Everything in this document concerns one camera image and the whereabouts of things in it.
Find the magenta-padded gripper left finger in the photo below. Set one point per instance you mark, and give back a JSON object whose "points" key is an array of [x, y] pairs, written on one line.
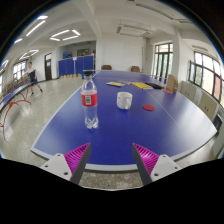
{"points": [[76, 157]]}

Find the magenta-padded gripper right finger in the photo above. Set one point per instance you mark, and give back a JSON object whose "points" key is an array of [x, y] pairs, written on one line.
{"points": [[146, 158]]}

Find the clear red-labelled water bottle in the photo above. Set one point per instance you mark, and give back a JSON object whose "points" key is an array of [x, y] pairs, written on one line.
{"points": [[89, 100]]}

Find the flat round red coaster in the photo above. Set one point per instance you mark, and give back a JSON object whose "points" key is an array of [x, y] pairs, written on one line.
{"points": [[148, 107]]}

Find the white mug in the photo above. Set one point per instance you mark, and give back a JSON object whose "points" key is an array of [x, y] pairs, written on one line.
{"points": [[124, 100]]}

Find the red table tennis paddle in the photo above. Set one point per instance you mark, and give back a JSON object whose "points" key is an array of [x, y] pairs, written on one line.
{"points": [[168, 91]]}

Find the yellow book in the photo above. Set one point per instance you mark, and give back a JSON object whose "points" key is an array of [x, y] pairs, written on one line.
{"points": [[141, 85]]}

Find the brown cardboard box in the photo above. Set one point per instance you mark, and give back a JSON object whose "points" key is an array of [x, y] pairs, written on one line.
{"points": [[172, 83]]}

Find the white cabinet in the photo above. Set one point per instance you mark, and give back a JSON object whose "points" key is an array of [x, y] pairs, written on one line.
{"points": [[189, 90], [208, 105]]}

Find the yellow and blue booklet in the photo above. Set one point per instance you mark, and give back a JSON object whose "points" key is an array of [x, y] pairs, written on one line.
{"points": [[115, 84]]}

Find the blue red-legged table tennis table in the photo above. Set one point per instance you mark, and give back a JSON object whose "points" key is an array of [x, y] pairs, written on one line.
{"points": [[11, 95]]}

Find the brown armchair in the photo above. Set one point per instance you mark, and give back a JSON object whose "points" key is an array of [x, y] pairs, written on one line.
{"points": [[135, 69], [106, 67]]}

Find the blue partition boards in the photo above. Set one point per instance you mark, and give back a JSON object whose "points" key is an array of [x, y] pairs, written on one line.
{"points": [[71, 65]]}

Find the person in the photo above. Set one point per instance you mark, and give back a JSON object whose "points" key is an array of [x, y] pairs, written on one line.
{"points": [[32, 76]]}

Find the low bookshelf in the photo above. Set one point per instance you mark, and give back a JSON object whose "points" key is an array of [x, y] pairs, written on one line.
{"points": [[11, 85]]}

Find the tall black-framed window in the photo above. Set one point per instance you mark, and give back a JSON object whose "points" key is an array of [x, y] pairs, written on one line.
{"points": [[163, 61]]}

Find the wide black-framed window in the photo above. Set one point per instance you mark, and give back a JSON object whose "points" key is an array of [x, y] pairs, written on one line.
{"points": [[206, 75]]}

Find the ceiling lights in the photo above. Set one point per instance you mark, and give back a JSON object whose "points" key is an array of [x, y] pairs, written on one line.
{"points": [[60, 33]]}

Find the ceiling air conditioner unit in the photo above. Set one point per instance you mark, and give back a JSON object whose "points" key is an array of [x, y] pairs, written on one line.
{"points": [[133, 30]]}

